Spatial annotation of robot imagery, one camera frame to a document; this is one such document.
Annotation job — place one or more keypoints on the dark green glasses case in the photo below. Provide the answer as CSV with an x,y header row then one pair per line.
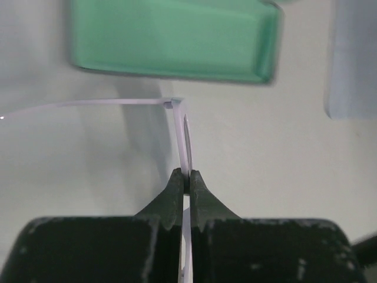
x,y
233,41

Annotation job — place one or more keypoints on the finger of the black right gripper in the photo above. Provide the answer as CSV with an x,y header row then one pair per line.
x,y
366,251

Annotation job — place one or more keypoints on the light blue cleaning cloth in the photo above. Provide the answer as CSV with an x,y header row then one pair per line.
x,y
351,81

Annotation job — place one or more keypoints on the white sunglasses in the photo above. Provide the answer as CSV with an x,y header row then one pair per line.
x,y
74,159

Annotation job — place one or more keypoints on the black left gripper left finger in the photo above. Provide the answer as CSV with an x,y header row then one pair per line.
x,y
145,247

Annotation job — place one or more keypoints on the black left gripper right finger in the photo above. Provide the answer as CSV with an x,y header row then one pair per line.
x,y
228,248

